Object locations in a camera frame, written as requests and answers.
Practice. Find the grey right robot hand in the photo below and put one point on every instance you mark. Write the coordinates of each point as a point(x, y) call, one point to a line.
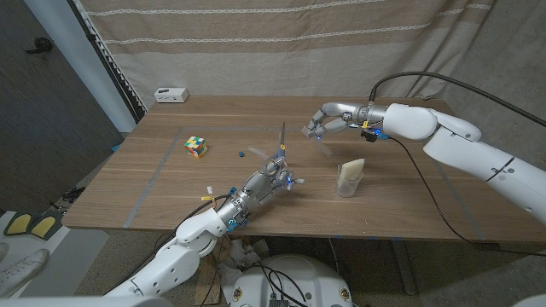
point(341, 108)

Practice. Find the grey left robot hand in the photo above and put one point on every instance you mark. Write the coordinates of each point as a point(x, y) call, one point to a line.
point(260, 185)

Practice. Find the clear tape strip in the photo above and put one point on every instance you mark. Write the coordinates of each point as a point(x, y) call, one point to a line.
point(322, 147)

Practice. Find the orange and grey scissors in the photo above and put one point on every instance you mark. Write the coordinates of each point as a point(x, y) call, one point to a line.
point(281, 140)

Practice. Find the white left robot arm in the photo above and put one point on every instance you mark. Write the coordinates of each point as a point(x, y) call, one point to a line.
point(179, 256)

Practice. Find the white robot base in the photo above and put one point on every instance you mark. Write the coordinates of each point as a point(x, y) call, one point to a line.
point(298, 277)

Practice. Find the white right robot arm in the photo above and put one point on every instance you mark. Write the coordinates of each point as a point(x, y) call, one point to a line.
point(460, 140)

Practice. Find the short clear tape stub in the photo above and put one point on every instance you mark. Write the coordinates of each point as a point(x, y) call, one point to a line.
point(256, 151)

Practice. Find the Rubik's cube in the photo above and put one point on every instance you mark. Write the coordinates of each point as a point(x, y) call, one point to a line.
point(196, 147)

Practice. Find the cream curved stick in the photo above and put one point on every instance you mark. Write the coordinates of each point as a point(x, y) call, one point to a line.
point(352, 169)

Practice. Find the crumpled white paper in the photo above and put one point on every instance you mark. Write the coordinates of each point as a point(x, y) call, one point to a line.
point(243, 258)

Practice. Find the clear plastic cup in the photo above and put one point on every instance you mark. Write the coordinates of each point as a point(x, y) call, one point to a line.
point(347, 187)

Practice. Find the beige striped curtain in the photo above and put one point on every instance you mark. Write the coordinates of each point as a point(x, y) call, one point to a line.
point(277, 55)

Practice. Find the white power strip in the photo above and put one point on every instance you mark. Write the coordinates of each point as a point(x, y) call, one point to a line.
point(170, 95)

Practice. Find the small blue floor scrap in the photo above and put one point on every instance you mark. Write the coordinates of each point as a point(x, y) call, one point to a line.
point(116, 148)

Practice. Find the grey metal table leg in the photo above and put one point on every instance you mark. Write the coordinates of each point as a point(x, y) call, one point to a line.
point(403, 268)

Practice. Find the black zigzag edge strip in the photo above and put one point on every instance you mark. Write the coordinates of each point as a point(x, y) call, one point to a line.
point(115, 68)

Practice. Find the black floor clutter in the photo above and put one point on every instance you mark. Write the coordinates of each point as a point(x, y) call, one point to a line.
point(73, 194)

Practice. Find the yellow and black foot pedal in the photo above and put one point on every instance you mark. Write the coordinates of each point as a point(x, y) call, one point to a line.
point(44, 226)
point(18, 224)

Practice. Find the white sneaker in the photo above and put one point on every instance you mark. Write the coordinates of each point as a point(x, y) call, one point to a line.
point(23, 273)

